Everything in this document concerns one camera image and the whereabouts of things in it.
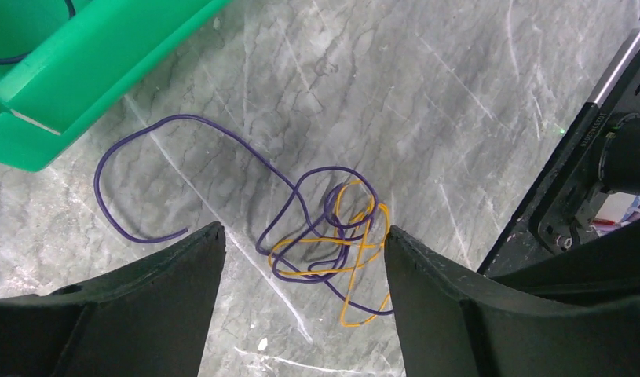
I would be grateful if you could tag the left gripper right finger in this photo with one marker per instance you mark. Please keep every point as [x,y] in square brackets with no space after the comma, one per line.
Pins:
[576,314]

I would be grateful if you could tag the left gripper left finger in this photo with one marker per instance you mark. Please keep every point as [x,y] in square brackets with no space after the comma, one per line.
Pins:
[147,318]

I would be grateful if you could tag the green plastic bin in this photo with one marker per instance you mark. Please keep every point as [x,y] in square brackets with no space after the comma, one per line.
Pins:
[64,63]

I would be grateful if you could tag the aluminium frame rail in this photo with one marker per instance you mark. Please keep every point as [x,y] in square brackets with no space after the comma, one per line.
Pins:
[614,71]

